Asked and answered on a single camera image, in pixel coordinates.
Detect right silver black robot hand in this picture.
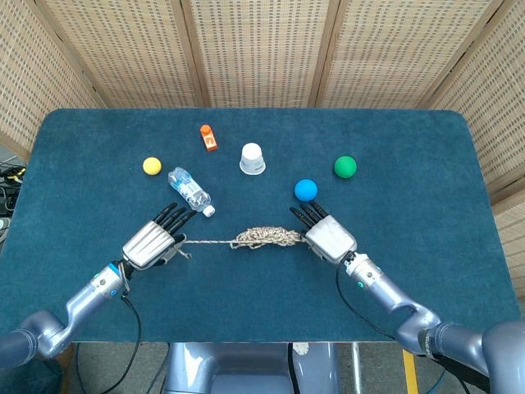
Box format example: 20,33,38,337
289,199,358,264

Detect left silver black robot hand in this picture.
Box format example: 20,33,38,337
121,203,197,272

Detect braided beige rope bundle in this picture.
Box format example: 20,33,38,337
176,226,305,259

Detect blue-grey robot base column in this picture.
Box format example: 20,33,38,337
162,341,341,394

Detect blue foam ball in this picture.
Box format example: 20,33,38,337
294,178,319,203

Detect clear plastic water bottle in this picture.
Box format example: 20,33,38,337
167,166,217,218

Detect green foam ball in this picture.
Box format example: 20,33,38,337
333,155,358,180

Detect dark blue table cloth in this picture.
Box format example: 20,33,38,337
0,108,522,344

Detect white upturned paper cup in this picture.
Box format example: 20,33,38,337
239,142,267,176

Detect small orange bottle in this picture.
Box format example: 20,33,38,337
199,124,219,153

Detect woven bamboo folding screen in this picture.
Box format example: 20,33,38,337
0,0,525,300

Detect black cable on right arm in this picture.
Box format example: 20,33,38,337
335,262,473,394

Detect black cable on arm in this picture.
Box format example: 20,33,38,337
96,282,143,394
335,262,473,394

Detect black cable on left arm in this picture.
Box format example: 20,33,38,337
96,282,143,394

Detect black cables on floor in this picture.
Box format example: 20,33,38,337
0,162,28,218

